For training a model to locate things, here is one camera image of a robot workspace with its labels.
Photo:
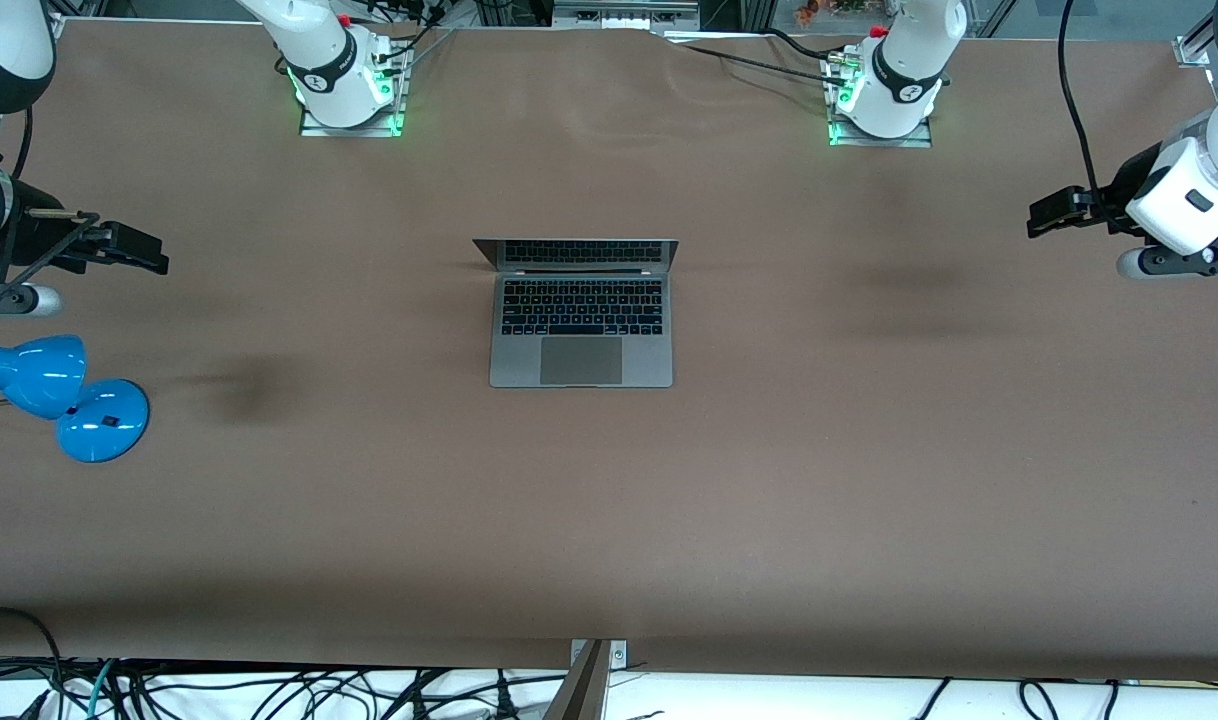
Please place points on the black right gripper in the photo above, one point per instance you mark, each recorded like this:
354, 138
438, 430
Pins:
41, 240

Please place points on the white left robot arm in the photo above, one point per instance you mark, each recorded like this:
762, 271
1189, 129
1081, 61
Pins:
899, 80

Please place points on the brown table cover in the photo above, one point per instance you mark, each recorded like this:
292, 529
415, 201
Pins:
609, 500

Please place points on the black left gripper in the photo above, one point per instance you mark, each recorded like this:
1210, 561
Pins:
1112, 203

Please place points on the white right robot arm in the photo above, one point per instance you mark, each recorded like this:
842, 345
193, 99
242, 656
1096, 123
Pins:
329, 70

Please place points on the blue desk lamp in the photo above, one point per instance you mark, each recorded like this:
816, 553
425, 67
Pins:
39, 370

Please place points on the orange flower decoration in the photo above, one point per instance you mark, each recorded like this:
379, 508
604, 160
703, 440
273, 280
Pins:
819, 10

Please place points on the grey power strip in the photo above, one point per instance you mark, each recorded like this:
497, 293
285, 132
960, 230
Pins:
624, 12

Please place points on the small metal bracket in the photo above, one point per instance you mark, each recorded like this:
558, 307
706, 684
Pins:
617, 655

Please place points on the aluminium frame profile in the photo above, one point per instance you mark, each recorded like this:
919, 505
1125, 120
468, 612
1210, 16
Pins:
56, 25
1194, 45

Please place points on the grey laptop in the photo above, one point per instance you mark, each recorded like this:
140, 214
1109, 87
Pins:
579, 350

